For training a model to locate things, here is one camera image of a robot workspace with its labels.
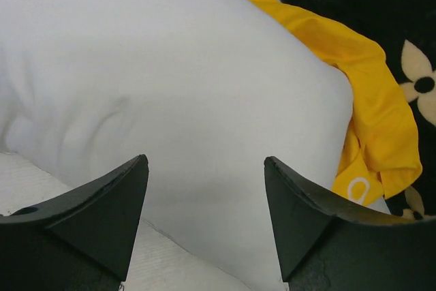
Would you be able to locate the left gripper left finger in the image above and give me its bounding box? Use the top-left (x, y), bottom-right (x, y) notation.
top-left (1, 155), bottom-right (149, 291)

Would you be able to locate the black floral plush pillow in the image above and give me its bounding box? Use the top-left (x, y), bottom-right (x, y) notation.
top-left (281, 0), bottom-right (435, 220)

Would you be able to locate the yellow printed pillowcase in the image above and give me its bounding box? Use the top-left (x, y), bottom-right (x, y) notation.
top-left (249, 0), bottom-right (422, 210)

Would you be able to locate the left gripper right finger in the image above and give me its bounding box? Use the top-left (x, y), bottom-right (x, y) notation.
top-left (264, 157), bottom-right (435, 290)

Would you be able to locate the white pillow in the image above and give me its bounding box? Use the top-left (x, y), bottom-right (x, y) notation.
top-left (1, 0), bottom-right (353, 290)

